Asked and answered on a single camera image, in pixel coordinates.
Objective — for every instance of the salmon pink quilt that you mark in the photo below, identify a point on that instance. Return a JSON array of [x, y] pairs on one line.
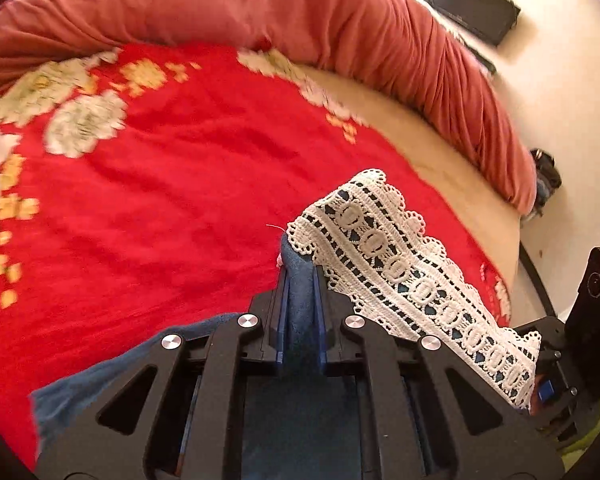
[[280, 5]]

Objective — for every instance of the black bed frame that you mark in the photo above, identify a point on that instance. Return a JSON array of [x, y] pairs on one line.
[[540, 282]]

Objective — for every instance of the red floral blanket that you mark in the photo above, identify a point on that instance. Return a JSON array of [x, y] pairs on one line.
[[180, 185]]

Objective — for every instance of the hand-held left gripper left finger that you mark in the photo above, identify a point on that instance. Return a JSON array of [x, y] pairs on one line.
[[280, 317]]

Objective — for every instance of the black television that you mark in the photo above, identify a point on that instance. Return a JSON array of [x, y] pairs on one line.
[[472, 5]]

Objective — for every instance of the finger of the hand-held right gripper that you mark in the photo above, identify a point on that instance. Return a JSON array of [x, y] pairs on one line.
[[546, 391]]

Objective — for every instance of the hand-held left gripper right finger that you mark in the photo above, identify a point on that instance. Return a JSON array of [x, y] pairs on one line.
[[320, 317]]

